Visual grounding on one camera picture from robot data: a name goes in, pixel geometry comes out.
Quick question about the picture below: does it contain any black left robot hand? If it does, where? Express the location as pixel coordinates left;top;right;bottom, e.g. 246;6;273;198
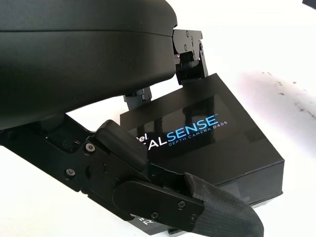
0;0;262;237

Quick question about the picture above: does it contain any black RealSense box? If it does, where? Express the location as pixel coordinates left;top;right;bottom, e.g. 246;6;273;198
119;73;286;237

